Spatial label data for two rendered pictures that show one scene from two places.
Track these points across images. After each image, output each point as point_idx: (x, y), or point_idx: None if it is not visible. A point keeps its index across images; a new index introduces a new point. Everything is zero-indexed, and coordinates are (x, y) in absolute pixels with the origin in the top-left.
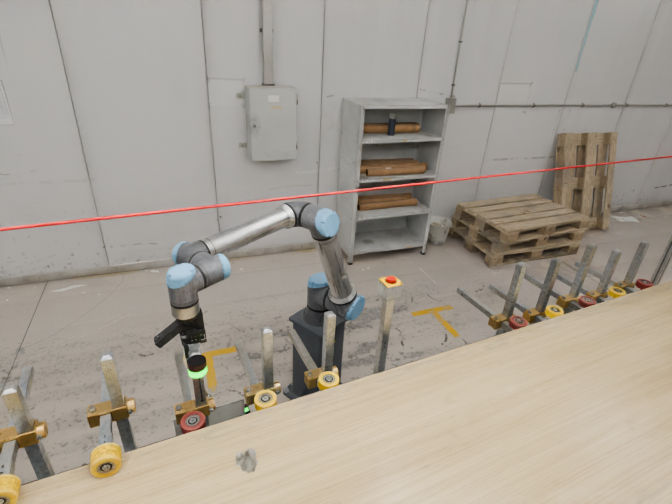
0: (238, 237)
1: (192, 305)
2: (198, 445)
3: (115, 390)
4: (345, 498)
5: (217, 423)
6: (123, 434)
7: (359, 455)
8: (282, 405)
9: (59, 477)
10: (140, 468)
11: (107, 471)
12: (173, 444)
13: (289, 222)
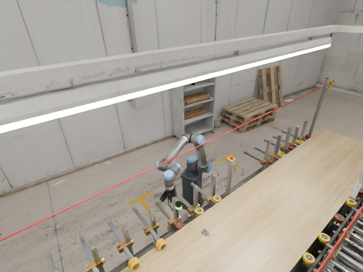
0: (175, 154)
1: (173, 184)
2: (186, 232)
3: (154, 220)
4: (242, 236)
5: None
6: None
7: (240, 222)
8: (206, 211)
9: (147, 254)
10: (172, 244)
11: (163, 247)
12: (177, 233)
13: (186, 142)
